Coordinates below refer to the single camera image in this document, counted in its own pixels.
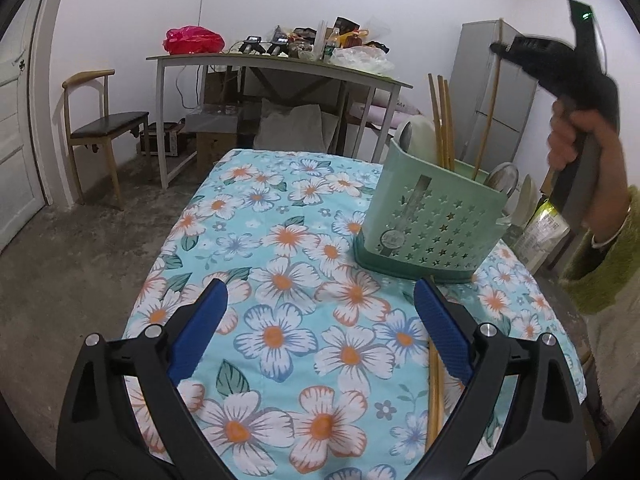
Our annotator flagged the white sack under desk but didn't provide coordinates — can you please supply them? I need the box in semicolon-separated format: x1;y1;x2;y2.
253;99;337;153

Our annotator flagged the clear plastic bag on desk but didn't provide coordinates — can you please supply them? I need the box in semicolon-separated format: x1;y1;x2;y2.
329;46;395;77

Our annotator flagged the floral blue tablecloth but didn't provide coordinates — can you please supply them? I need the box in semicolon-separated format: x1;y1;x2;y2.
126;150;587;479

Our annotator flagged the yellow bag on desk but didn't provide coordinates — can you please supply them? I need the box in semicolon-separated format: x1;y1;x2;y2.
338;29;370;49

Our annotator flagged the green sleeved forearm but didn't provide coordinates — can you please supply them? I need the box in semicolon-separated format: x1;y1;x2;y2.
560;208;639;315

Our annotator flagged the person's right hand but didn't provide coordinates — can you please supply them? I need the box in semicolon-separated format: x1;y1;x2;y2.
548;100;630;244

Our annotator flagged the red plastic bag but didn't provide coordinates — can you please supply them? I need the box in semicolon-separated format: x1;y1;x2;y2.
163;25;226;55

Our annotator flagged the green utensil holder basket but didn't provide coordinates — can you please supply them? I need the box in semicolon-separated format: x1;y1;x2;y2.
354;142;511;284

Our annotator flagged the white rice sack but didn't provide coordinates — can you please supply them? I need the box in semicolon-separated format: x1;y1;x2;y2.
513;200;570;274

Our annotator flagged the wooden chair black seat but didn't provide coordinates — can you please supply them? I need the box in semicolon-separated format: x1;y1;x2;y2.
61;68;151;210

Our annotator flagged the grey refrigerator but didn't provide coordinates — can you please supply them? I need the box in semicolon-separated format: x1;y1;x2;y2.
449;20;537;171

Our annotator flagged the cardboard box under desk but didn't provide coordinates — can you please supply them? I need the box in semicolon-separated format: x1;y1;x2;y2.
186;113;239;179

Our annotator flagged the metal strainer in holder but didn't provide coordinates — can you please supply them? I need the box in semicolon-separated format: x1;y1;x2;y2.
484;162;520;197

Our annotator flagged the white frame wooden desk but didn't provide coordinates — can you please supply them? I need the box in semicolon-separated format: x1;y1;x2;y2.
145;52;414;190

